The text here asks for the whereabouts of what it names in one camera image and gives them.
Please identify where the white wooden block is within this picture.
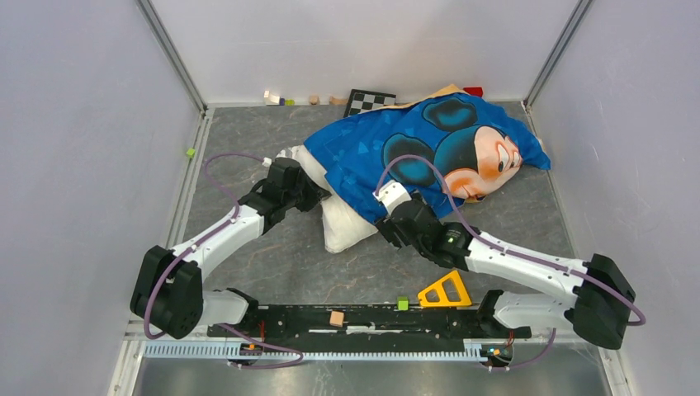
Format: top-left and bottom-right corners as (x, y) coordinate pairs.
(263, 90), (281, 106)

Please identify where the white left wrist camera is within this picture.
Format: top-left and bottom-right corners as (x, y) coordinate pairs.
(262, 149), (294, 167)

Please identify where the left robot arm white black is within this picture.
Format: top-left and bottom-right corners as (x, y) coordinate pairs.
(130, 158), (330, 340)

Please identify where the flat tan wooden piece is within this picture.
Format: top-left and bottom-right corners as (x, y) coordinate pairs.
(329, 96), (348, 106)

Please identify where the yellow plastic triangle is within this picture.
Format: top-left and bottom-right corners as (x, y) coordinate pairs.
(417, 270), (474, 309)

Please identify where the blue yellow pillowcase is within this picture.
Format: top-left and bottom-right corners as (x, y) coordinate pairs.
(304, 87), (551, 224)

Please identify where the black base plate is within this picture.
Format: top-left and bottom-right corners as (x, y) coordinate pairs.
(234, 304), (532, 352)

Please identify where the black white checkerboard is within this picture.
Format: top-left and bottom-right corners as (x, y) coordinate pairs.
(343, 89), (396, 118)

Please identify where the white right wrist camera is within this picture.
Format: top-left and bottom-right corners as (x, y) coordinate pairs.
(373, 180), (411, 215)

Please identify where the white pillow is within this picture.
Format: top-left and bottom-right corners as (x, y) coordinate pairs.
(277, 145), (378, 254)

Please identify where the tan wooden cube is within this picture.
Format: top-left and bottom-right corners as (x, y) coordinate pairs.
(329, 310), (345, 328)

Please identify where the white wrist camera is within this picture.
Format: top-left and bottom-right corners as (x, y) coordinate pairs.
(262, 149), (294, 167)
(373, 180), (411, 215)

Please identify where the red blue block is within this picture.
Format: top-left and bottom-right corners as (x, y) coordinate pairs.
(463, 87), (485, 97)

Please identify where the white slotted cable duct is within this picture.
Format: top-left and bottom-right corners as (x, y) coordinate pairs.
(143, 341), (486, 363)

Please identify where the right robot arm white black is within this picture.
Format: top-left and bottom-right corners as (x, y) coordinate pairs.
(376, 198), (636, 350)

